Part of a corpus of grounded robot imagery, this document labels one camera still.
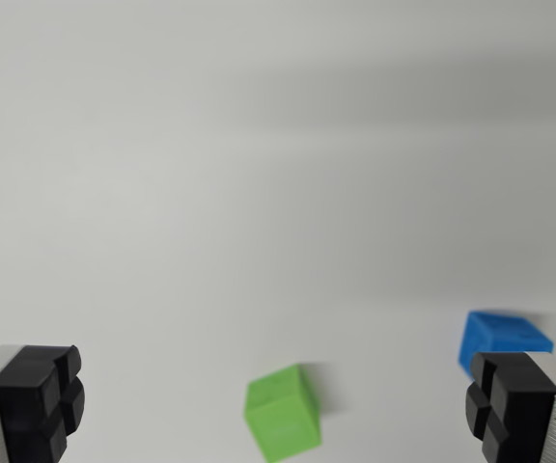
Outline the blue silicone toy cube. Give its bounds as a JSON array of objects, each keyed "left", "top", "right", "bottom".
[{"left": 457, "top": 311, "right": 555, "bottom": 383}]

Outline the gripper left finger with silver black pad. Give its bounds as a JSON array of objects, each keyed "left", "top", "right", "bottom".
[{"left": 0, "top": 343, "right": 87, "bottom": 463}]

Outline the gripper right finger with silver black pad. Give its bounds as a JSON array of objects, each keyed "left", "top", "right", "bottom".
[{"left": 464, "top": 351, "right": 556, "bottom": 463}]

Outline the green silicone toy cube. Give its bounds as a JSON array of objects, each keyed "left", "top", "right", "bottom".
[{"left": 242, "top": 363, "right": 323, "bottom": 463}]

